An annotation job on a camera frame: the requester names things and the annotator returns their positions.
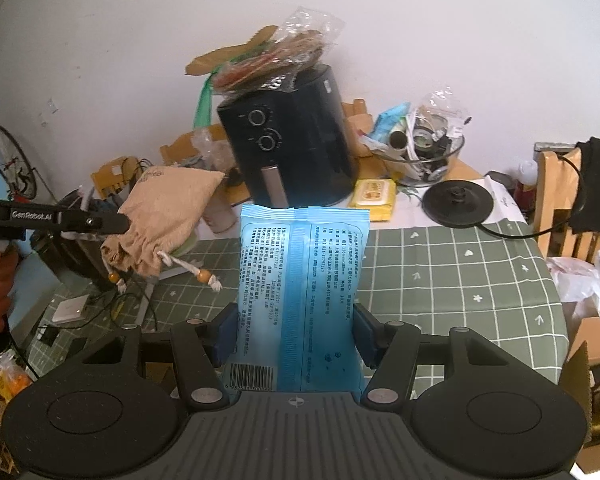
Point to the white power adapter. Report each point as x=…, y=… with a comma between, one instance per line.
x=70, y=308

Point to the glass bowl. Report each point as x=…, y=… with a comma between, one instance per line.
x=430, y=165

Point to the green ribbon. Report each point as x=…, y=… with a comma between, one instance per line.
x=204, y=105

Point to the clear snack bag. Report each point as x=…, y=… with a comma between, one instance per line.
x=280, y=55

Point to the crinkled clear bag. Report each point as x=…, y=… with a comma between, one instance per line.
x=440, y=110

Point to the flapped cardboard box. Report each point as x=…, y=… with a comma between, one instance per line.
x=595, y=360

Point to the black air fryer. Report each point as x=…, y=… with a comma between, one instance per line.
x=300, y=135

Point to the green checkered tablecloth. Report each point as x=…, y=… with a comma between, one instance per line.
x=455, y=280

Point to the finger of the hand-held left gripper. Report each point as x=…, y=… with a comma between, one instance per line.
x=95, y=222

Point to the yellow wet wipes pack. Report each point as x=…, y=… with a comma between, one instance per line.
x=374, y=199

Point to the clear plastic bag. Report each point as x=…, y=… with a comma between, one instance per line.
x=595, y=285

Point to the blue wipes packet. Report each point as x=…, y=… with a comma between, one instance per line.
x=305, y=285

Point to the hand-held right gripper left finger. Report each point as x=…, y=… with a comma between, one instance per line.
x=228, y=335

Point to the light blue snack packet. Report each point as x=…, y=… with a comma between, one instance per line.
x=387, y=125

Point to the round bicycle wall decoration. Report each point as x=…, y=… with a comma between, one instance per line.
x=12, y=162

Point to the black kettle base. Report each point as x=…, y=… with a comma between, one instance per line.
x=457, y=204

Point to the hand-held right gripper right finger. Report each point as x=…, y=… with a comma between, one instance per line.
x=365, y=335

